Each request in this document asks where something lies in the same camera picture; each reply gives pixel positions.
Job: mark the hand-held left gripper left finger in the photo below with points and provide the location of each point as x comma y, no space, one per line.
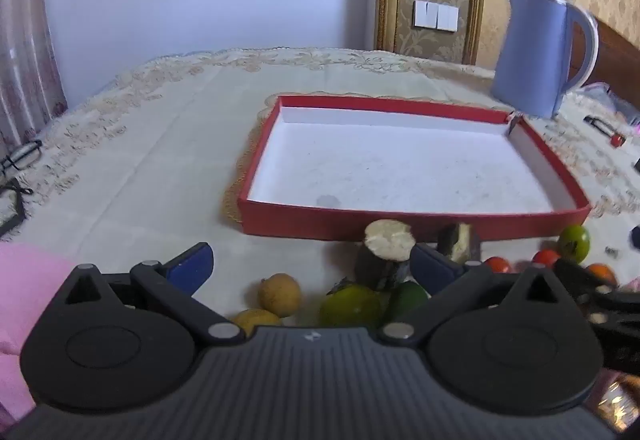
192,267

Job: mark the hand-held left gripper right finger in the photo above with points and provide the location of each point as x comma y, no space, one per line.
431,270

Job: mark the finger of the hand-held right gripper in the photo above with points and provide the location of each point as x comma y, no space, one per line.
582,276

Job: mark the orange mandarin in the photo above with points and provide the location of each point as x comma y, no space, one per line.
601,272

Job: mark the small green tomato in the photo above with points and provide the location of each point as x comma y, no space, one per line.
574,242

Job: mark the red cherry tomato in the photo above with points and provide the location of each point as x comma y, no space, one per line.
497,265
618,140
545,258

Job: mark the brown longan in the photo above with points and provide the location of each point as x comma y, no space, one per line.
280,295
255,320

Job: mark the large green tomato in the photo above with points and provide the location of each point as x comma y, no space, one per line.
350,310

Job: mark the red shallow cardboard box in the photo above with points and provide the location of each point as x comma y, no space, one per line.
300,225

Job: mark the dark sugarcane piece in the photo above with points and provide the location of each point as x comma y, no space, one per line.
385,245
457,240

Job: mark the green oval fruit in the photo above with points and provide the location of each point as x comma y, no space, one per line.
405,302

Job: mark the cream embroidered tablecloth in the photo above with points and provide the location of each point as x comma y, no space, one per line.
150,144

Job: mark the pink cloth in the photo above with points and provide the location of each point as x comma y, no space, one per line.
25,300

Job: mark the black eyeglasses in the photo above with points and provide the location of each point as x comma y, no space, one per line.
22,152

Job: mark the blue electric kettle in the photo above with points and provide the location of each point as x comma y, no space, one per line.
535,54

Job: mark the wooden headboard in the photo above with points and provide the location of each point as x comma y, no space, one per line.
617,52

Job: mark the patterned curtain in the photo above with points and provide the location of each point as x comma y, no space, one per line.
25,44

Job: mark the black rectangular frame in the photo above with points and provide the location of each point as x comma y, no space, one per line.
21,207
596,122

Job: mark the white wall switch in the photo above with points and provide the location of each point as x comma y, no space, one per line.
435,15

